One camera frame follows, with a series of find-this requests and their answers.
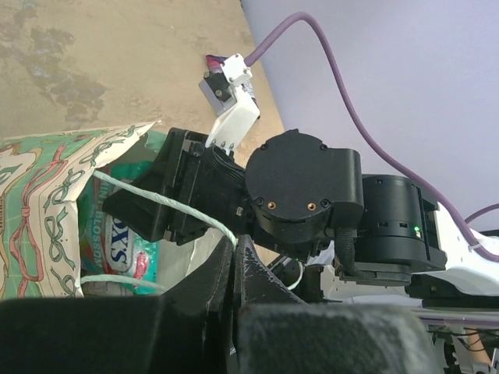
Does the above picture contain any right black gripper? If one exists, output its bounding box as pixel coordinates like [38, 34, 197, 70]
[102, 128, 253, 242]

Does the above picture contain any green patterned paper bag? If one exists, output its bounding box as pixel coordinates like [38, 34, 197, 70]
[0, 120, 239, 299]

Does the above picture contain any pink red snack packet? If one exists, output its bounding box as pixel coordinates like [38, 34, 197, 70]
[133, 251, 154, 281]

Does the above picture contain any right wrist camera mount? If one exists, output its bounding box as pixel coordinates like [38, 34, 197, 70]
[199, 54, 260, 153]

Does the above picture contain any teal mint candy packet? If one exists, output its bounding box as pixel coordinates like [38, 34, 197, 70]
[77, 177, 158, 282]

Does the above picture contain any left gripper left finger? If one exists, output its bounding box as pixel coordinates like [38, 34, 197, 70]
[1, 238, 234, 373]

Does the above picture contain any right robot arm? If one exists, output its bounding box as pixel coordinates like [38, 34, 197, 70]
[103, 129, 498, 311]

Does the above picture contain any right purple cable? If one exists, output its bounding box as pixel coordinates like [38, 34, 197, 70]
[245, 11, 499, 263]

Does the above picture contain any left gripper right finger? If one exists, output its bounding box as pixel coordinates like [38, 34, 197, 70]
[233, 235, 443, 373]

